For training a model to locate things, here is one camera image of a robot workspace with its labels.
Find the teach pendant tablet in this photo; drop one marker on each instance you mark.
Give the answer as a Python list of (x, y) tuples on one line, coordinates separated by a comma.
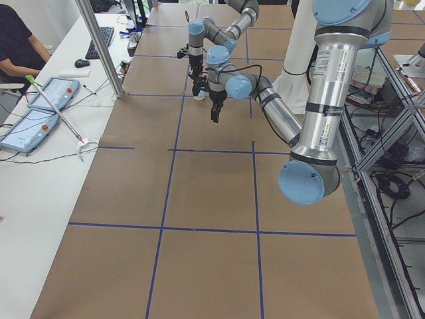
[(59, 90), (26, 135)]

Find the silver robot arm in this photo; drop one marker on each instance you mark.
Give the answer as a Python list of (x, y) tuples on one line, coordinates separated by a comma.
[(343, 29), (206, 28)]

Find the grabber stick with green handle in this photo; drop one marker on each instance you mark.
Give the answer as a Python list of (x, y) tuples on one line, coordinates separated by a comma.
[(82, 142)]

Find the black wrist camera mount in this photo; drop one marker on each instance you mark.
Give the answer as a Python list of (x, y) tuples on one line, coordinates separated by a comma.
[(200, 84)]

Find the white and blue bell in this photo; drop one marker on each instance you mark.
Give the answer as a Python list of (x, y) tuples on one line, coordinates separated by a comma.
[(200, 96)]

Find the black computer mouse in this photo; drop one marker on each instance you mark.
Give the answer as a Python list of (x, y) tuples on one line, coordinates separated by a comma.
[(81, 63)]

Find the brown paper table cover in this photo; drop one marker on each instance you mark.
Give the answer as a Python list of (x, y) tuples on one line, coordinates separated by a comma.
[(180, 217)]

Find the stack of books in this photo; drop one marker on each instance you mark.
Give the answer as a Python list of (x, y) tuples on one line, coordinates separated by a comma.
[(365, 85)]

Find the seated person in black shirt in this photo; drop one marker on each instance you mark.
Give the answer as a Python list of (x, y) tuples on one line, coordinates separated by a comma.
[(22, 53)]

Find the upper teach pendant tablet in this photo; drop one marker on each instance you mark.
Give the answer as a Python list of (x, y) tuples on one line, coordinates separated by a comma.
[(59, 90)]

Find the lower teach pendant tablet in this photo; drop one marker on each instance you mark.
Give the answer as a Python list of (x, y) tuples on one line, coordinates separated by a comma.
[(26, 135)]

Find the aluminium frame post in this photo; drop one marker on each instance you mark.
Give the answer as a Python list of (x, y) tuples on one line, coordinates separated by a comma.
[(89, 18)]

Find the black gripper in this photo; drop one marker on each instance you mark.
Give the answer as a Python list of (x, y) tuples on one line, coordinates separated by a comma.
[(195, 62), (217, 97)]

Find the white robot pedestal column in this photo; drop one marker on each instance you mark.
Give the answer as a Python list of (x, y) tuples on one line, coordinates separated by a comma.
[(291, 85)]

